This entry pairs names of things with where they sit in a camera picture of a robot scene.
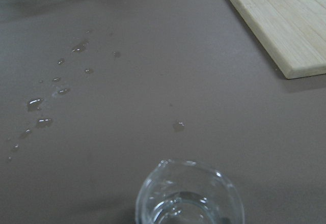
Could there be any small clear glass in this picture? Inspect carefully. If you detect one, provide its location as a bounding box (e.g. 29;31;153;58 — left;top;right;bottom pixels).
135;159;246;223

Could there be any wooden cutting board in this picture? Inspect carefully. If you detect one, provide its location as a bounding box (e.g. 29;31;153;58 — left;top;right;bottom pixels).
229;0;325;79

